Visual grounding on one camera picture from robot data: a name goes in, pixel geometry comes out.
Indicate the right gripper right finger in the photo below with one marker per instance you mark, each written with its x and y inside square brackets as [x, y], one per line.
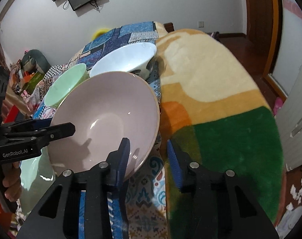
[220, 205]

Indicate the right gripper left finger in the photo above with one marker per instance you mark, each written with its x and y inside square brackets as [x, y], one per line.
[96, 195]

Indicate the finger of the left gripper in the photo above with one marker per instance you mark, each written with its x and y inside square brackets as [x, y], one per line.
[26, 125]
[41, 134]

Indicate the mint green plate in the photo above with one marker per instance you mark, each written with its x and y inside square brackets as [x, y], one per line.
[37, 175]

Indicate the mint green bowl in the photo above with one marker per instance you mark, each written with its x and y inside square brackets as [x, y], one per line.
[62, 87]

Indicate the pink bowl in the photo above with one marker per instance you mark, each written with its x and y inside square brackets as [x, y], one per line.
[105, 109]

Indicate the white bowl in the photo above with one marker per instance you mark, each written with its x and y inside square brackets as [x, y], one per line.
[133, 58]

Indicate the person's left hand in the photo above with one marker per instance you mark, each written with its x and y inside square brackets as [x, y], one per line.
[12, 183]

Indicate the red box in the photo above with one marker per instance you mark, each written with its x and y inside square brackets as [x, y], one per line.
[12, 115]

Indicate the green storage box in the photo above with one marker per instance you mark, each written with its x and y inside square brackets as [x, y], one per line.
[33, 82]

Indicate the grey plush toy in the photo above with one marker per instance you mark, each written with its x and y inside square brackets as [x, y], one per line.
[34, 60]

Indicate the plush colourful blanket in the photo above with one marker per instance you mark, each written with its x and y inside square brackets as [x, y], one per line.
[215, 111]

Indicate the yellow foam tube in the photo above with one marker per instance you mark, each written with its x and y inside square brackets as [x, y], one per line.
[99, 32]

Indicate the brown wooden door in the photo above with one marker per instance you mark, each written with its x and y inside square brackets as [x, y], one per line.
[264, 28]

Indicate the wall socket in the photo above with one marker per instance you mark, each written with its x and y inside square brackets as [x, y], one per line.
[201, 24]

